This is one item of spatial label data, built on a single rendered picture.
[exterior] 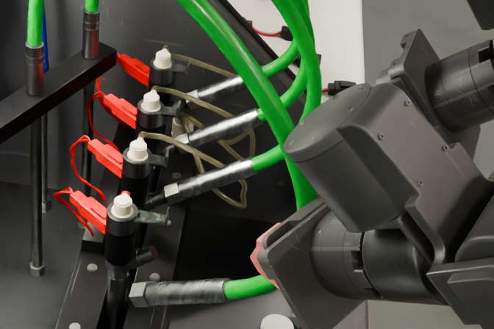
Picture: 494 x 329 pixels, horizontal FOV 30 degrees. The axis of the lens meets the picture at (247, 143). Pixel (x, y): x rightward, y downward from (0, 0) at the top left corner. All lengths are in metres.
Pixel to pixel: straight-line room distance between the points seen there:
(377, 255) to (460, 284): 0.08
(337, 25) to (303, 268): 0.85
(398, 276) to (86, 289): 0.49
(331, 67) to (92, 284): 0.51
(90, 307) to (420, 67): 0.41
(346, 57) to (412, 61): 0.62
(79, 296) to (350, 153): 0.51
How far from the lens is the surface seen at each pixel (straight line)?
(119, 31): 1.09
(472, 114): 0.70
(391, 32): 3.38
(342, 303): 0.59
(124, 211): 0.82
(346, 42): 1.35
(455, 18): 3.57
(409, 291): 0.51
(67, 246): 1.18
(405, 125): 0.47
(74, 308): 0.92
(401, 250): 0.50
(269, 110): 0.57
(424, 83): 0.70
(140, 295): 0.74
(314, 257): 0.57
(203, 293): 0.70
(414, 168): 0.46
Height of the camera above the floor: 1.68
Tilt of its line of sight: 38 degrees down
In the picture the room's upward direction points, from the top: 10 degrees clockwise
